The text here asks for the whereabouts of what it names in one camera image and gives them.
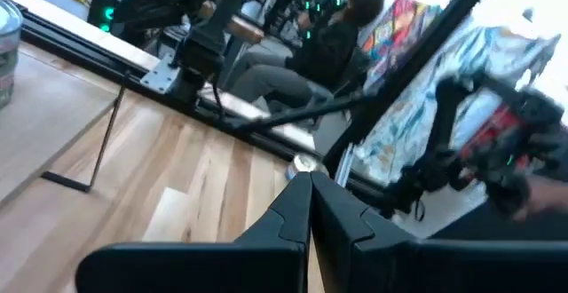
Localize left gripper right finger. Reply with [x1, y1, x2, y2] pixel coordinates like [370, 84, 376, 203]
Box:
[310, 170, 568, 293]

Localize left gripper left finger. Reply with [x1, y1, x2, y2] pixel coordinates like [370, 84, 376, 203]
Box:
[74, 170, 314, 293]

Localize silver can red blue label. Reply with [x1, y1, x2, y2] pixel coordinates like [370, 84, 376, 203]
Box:
[285, 152, 330, 182]

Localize wooden shelf black metal legs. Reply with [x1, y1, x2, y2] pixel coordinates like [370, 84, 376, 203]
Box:
[0, 39, 130, 208]

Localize person's hand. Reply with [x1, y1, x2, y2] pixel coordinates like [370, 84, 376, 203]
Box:
[509, 175, 568, 223]

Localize teal white patterned cloth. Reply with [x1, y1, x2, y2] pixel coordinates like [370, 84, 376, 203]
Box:
[352, 24, 563, 187]

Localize person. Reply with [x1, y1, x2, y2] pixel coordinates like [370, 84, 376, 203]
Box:
[230, 0, 387, 116]

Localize black computer green light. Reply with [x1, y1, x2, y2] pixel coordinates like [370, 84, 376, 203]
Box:
[86, 0, 130, 36]

